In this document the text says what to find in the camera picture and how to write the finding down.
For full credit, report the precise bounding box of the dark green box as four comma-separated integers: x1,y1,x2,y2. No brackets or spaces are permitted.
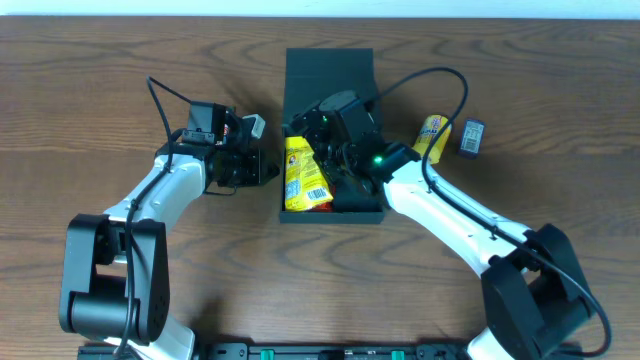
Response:
279,48,385,224

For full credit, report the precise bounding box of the yellow Hacks candy bag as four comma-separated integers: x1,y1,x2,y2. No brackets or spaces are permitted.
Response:
284,136,334,212

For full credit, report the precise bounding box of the red Hacks candy bag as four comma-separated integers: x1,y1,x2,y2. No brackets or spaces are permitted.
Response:
311,185,336,213

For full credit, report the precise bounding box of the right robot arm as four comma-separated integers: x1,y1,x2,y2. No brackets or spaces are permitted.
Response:
284,91,599,359

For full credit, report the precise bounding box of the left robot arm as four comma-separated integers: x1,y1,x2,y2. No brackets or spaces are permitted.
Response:
58,142,279,359

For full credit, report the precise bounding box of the yellow Mentos roll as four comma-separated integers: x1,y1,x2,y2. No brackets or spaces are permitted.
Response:
413,115,452,164

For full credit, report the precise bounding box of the small dark blue box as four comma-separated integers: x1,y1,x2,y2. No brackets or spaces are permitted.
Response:
458,118,486,159

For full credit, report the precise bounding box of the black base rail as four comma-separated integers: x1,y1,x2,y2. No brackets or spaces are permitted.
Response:
194,343,469,360

